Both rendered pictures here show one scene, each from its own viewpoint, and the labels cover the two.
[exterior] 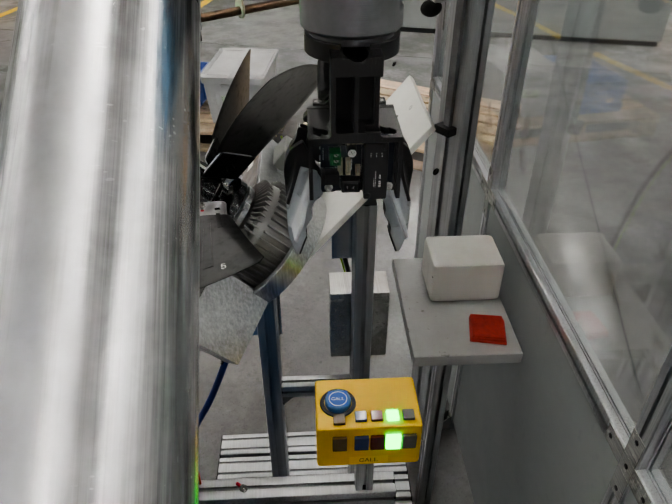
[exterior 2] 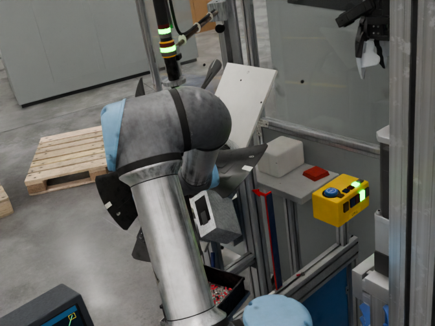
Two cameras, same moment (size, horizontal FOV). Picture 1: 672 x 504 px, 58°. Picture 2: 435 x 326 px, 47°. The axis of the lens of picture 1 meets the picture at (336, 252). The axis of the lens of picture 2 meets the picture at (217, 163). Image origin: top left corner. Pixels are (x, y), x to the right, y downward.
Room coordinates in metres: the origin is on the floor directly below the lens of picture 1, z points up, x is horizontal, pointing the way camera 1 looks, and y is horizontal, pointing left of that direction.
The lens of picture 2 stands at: (-0.29, 1.01, 1.88)
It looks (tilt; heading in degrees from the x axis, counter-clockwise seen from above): 26 degrees down; 326
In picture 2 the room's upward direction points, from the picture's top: 9 degrees counter-clockwise
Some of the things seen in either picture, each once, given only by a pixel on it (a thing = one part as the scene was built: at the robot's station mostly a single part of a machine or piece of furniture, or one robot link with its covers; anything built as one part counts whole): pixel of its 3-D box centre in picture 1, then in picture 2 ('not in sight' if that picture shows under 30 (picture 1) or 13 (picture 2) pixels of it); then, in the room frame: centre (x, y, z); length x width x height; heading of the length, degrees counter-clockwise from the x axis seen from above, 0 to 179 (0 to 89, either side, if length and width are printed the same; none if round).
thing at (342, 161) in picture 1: (351, 112); (380, 13); (0.45, -0.01, 1.62); 0.09 x 0.08 x 0.12; 3
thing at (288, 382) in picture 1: (316, 385); (236, 267); (1.12, 0.05, 0.56); 0.19 x 0.04 x 0.04; 93
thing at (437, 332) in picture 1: (451, 306); (287, 176); (1.11, -0.28, 0.85); 0.36 x 0.24 x 0.03; 3
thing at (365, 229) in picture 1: (359, 380); (255, 251); (1.12, -0.06, 0.58); 0.09 x 0.05 x 1.15; 3
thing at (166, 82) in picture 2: not in sight; (172, 66); (0.98, 0.26, 1.50); 0.09 x 0.07 x 0.10; 128
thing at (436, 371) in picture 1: (434, 421); (295, 258); (1.11, -0.28, 0.42); 0.04 x 0.04 x 0.83; 3
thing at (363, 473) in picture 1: (364, 461); (342, 227); (0.63, -0.05, 0.92); 0.03 x 0.03 x 0.12; 3
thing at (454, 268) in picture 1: (460, 263); (277, 155); (1.19, -0.30, 0.92); 0.17 x 0.16 x 0.11; 93
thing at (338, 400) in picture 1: (337, 401); (331, 192); (0.62, 0.00, 1.08); 0.04 x 0.04 x 0.02
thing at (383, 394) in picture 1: (366, 423); (340, 201); (0.63, -0.05, 1.02); 0.16 x 0.10 x 0.11; 93
